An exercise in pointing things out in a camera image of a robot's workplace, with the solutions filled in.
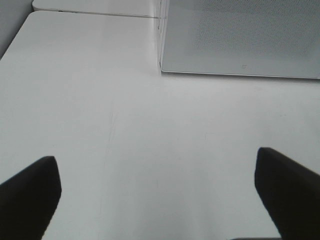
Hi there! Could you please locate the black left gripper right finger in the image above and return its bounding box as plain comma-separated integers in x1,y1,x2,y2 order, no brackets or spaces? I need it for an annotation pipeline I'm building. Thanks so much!
254,147,320,240

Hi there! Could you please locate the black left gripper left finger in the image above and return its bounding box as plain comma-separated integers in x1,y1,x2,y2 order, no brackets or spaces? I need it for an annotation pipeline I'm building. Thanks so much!
0,156,62,240

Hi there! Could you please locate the white microwave door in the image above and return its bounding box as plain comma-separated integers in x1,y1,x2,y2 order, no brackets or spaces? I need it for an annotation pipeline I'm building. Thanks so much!
160,0,320,80

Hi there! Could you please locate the white microwave oven body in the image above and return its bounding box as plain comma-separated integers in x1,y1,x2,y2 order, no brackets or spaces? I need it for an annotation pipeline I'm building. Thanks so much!
156,0,320,81

